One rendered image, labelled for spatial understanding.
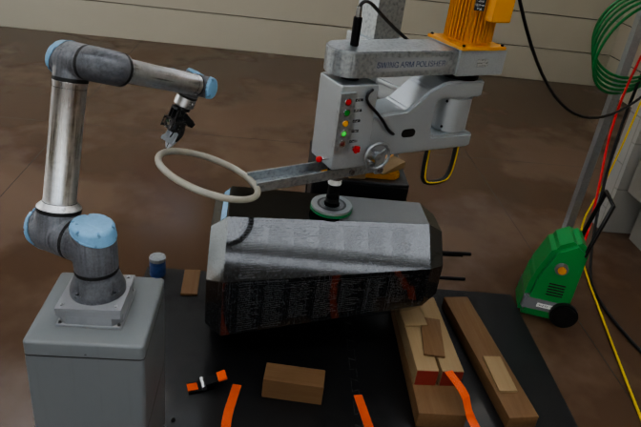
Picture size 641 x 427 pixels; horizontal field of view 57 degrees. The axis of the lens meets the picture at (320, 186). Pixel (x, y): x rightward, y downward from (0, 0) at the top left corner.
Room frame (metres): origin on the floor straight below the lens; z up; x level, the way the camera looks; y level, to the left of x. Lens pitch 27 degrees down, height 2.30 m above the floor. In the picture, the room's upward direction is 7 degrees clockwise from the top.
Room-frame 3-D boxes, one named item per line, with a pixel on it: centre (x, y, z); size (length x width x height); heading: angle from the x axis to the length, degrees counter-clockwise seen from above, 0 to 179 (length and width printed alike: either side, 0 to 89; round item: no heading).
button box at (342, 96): (2.56, -0.07, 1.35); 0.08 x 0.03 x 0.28; 121
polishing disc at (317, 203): (2.69, -0.07, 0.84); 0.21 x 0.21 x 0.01
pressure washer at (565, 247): (3.21, -1.55, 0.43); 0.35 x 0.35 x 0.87; 80
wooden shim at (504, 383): (2.43, -1.08, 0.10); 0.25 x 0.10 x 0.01; 9
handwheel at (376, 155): (2.65, -0.23, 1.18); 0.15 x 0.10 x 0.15; 121
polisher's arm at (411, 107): (2.88, -0.41, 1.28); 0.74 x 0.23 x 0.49; 121
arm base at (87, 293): (1.68, 0.74, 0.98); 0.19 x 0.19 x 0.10
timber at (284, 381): (2.20, 0.01, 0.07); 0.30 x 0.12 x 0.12; 89
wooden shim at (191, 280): (2.97, 0.72, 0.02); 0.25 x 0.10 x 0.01; 9
